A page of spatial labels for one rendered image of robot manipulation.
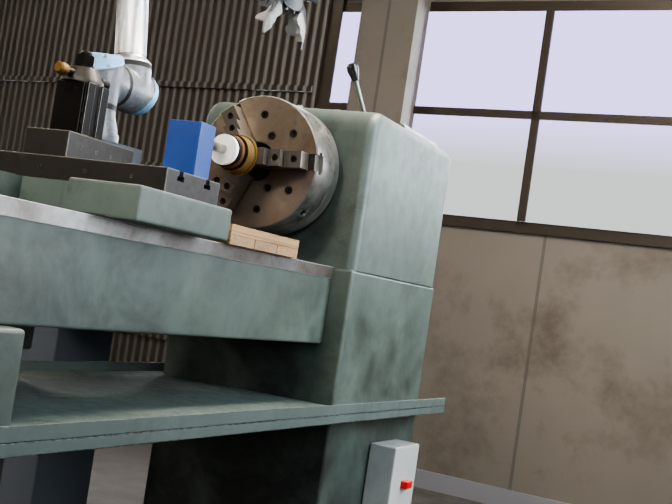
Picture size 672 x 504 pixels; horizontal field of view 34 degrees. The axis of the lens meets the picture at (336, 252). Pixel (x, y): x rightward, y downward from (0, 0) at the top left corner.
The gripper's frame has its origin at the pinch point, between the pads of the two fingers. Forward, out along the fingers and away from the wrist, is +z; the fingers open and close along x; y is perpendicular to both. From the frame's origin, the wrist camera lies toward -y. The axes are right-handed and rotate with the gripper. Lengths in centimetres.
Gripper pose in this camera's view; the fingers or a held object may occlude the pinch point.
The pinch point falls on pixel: (284, 42)
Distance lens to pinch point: 281.4
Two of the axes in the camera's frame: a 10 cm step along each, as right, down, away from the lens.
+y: -8.0, -1.0, 6.0
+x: -5.9, -1.2, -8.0
